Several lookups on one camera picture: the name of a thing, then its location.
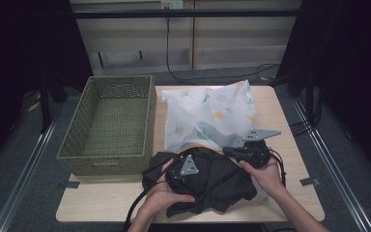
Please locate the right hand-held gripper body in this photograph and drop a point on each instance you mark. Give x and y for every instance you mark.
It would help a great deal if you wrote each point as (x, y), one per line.
(257, 154)

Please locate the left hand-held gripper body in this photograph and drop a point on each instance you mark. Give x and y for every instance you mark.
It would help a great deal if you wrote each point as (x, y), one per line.
(188, 167)

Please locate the black cloth garment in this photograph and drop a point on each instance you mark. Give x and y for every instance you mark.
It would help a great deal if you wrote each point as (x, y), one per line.
(222, 183)

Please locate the white leaf-print mesh laundry bag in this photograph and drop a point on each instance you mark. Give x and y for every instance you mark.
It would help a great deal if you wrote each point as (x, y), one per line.
(206, 112)

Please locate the green woven basket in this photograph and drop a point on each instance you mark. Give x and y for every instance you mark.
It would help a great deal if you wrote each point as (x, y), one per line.
(116, 129)

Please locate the person's right hand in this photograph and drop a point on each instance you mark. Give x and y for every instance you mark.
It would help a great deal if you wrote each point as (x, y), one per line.
(269, 177)

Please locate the person's left hand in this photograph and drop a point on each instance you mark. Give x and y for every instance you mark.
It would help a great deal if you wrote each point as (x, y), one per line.
(161, 199)

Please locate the grey tape piece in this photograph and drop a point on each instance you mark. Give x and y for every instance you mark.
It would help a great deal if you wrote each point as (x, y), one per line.
(69, 185)
(309, 182)

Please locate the black metal stand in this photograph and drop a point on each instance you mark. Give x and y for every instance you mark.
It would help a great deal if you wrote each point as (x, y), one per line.
(45, 106)
(309, 100)

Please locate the dark curtain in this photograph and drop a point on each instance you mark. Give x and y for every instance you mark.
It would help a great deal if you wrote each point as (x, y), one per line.
(22, 48)
(351, 64)

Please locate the black horizontal bar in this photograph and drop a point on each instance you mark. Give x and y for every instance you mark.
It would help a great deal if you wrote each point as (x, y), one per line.
(186, 13)

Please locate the yellow floor tape strip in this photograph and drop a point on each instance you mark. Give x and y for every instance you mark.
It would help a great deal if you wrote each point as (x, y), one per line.
(34, 106)

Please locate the metal floor rail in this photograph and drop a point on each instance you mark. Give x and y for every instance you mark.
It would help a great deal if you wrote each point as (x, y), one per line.
(22, 183)
(331, 164)

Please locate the white wall power outlet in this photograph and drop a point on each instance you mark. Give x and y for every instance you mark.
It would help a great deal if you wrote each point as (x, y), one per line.
(172, 4)

